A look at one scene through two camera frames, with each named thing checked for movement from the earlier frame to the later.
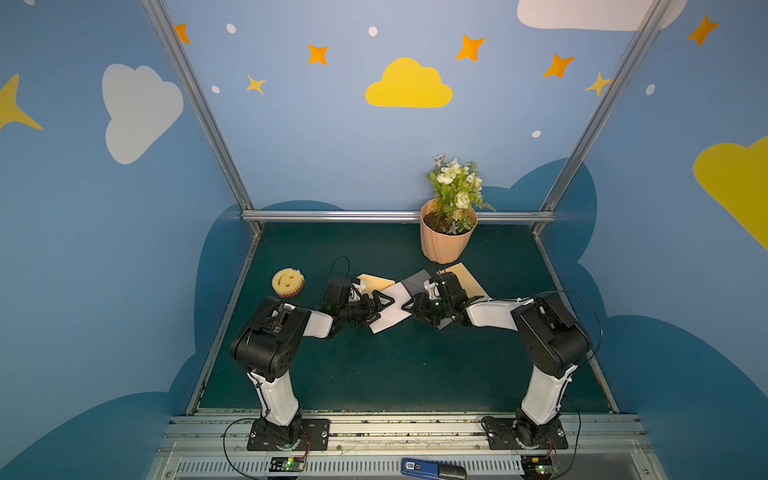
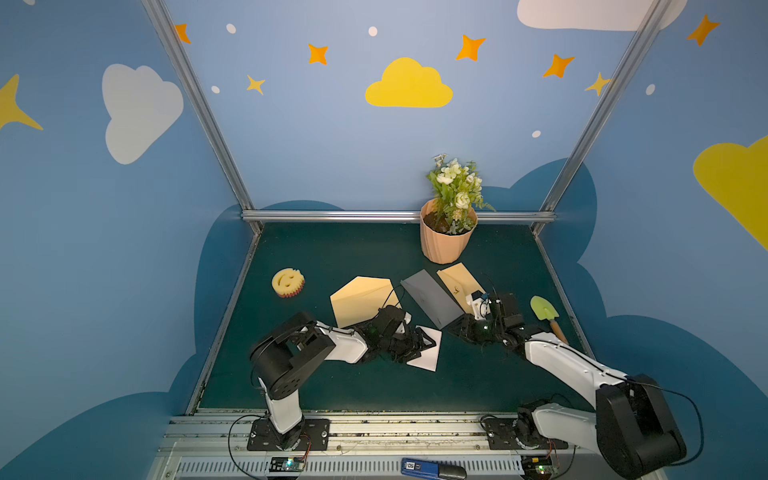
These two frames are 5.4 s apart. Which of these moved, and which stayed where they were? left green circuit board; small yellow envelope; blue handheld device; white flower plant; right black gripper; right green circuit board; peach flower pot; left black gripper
Moved: left black gripper; right black gripper
Stayed: white flower plant; blue handheld device; right green circuit board; small yellow envelope; left green circuit board; peach flower pot
